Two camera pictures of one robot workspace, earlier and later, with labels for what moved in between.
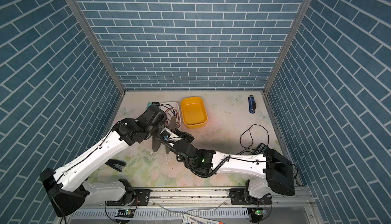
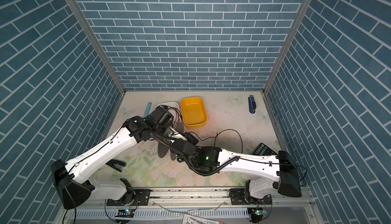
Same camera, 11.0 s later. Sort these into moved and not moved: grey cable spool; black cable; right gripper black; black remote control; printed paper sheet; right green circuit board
Moved: grey cable spool; black cable
Not moved: right green circuit board; right gripper black; black remote control; printed paper sheet
